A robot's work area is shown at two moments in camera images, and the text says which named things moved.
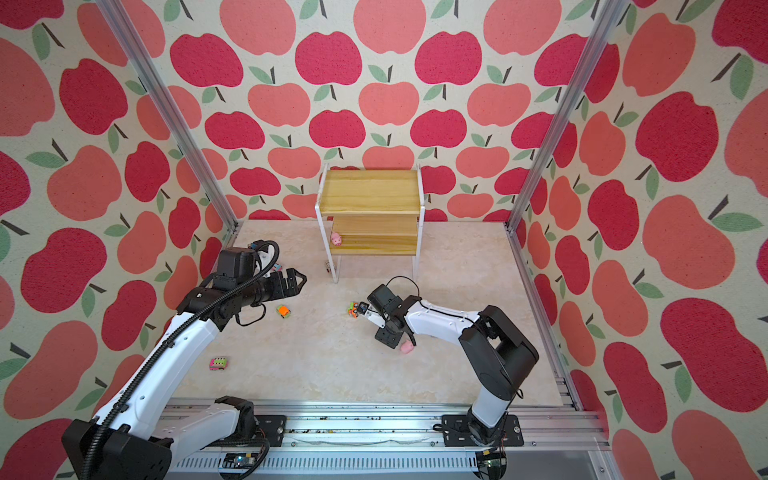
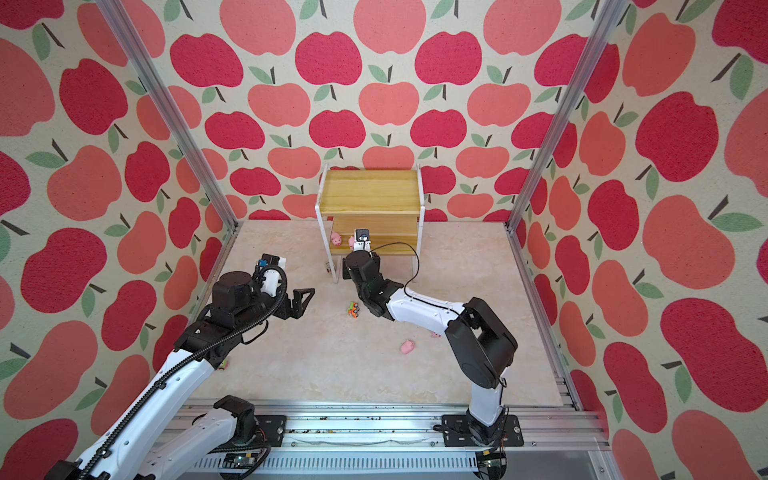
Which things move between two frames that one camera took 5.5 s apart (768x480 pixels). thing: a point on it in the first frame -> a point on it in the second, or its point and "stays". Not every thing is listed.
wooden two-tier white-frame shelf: (370, 213) stays
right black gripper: (385, 339) -> (376, 262)
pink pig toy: (406, 347) stays
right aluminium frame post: (605, 31) stays
